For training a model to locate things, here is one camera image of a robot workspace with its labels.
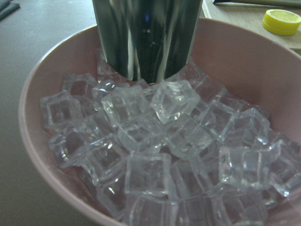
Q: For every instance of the metal ice scoop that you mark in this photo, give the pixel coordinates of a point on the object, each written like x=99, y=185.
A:
x=147, y=39

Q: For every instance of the wooden cutting board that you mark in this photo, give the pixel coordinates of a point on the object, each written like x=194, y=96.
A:
x=250, y=17

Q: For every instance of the clear ice cubes pile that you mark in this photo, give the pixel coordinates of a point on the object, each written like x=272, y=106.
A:
x=183, y=152

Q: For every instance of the pink bowl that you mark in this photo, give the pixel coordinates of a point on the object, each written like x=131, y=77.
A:
x=249, y=65

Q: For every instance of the yellow lemon half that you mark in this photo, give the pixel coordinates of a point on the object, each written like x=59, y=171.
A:
x=281, y=22

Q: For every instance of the dark grey folded cloth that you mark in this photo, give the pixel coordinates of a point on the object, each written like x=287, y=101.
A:
x=7, y=7

